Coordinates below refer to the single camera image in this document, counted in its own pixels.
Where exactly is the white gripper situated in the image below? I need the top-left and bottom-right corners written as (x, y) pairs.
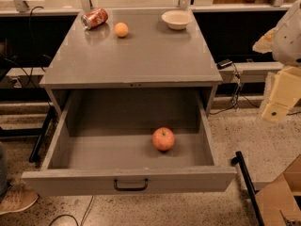
top-left (252, 0), bottom-right (301, 122)

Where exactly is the red apple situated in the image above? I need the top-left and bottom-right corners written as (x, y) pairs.
top-left (152, 127), bottom-right (175, 152)

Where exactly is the grey cabinet counter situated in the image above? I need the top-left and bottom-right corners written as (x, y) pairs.
top-left (40, 8), bottom-right (222, 110)

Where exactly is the grey open drawer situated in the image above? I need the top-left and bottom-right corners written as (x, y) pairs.
top-left (23, 89), bottom-right (236, 196)

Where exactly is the black power adapter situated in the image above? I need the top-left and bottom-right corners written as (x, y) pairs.
top-left (216, 59), bottom-right (232, 70)

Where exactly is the black metal stand leg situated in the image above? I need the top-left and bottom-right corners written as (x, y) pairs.
top-left (231, 151), bottom-right (265, 226)

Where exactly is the white bowl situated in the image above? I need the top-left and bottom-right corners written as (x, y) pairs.
top-left (162, 10), bottom-right (193, 30)

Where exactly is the cardboard box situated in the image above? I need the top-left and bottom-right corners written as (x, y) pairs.
top-left (255, 154), bottom-right (301, 226)

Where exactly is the orange fruit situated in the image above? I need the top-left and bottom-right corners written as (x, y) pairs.
top-left (114, 23), bottom-right (129, 38)

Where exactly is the red soda can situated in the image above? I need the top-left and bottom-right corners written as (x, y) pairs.
top-left (81, 8), bottom-right (108, 30)

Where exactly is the black chair leg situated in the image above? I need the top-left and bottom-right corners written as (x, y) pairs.
top-left (29, 106), bottom-right (55, 163)

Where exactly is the tan sneaker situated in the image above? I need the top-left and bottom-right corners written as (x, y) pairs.
top-left (0, 186), bottom-right (39, 215)

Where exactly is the black drawer handle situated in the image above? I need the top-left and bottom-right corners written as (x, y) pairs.
top-left (114, 179), bottom-right (149, 192)

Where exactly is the black floor cable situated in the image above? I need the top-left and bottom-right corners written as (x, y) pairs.
top-left (47, 195), bottom-right (96, 226)

